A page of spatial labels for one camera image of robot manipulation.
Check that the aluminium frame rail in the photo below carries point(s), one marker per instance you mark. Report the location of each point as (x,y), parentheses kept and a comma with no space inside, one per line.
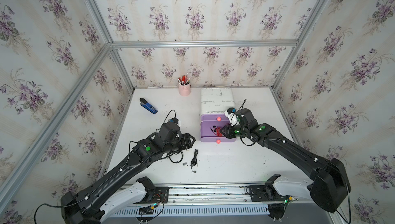
(204,43)

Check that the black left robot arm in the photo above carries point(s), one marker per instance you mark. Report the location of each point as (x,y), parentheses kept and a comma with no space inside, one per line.
(84,207)

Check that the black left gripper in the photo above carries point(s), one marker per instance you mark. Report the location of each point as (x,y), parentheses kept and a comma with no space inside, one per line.
(186,142)

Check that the white drawer cabinet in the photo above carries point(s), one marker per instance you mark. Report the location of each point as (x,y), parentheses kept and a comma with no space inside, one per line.
(216,100)

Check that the red pens in cup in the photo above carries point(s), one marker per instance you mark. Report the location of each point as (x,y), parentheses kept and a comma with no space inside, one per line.
(184,80)

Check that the blue stapler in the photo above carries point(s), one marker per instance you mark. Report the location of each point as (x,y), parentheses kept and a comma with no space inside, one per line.
(145,104)

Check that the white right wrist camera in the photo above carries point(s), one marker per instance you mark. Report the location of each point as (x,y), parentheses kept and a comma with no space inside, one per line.
(230,113)

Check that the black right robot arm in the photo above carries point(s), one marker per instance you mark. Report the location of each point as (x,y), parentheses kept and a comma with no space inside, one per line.
(327,184)

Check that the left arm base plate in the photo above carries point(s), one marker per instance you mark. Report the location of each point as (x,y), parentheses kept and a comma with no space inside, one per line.
(159,194)

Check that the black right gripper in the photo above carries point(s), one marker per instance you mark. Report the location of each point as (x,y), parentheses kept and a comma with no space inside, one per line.
(227,133)

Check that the pink pen cup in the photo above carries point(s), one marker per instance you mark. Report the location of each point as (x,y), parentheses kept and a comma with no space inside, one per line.
(184,90)

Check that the black wired earphones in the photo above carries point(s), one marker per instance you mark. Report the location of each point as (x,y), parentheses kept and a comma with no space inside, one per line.
(194,162)
(176,157)

